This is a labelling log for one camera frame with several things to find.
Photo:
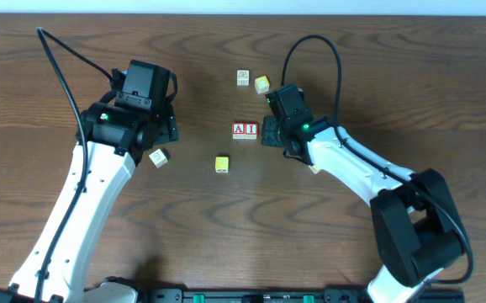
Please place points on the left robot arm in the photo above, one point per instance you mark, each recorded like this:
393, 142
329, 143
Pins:
131, 118

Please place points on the yellow block centre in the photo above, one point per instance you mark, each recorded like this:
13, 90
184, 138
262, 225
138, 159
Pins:
222, 164

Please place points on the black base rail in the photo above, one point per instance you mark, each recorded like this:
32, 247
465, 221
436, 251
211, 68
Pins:
293, 296

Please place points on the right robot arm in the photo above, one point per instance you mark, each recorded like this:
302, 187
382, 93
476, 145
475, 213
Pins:
416, 224

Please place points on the white outlined letter block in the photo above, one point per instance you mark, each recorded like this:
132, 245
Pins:
160, 157

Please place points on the yellow block near top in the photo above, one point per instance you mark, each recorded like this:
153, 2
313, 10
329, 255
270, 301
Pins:
262, 84

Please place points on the white picture block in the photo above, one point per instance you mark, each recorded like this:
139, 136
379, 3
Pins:
242, 77

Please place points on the yellow block right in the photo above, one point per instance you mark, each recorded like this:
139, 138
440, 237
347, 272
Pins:
314, 169

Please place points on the red letter A block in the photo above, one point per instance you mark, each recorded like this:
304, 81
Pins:
238, 131

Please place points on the red letter I block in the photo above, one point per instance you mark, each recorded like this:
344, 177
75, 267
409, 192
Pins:
251, 131

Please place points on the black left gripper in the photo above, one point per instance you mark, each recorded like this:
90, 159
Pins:
169, 127

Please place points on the yellow block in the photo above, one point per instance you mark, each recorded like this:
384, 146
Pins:
314, 169
262, 84
222, 164

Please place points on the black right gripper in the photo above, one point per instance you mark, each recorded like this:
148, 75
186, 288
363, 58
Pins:
269, 131

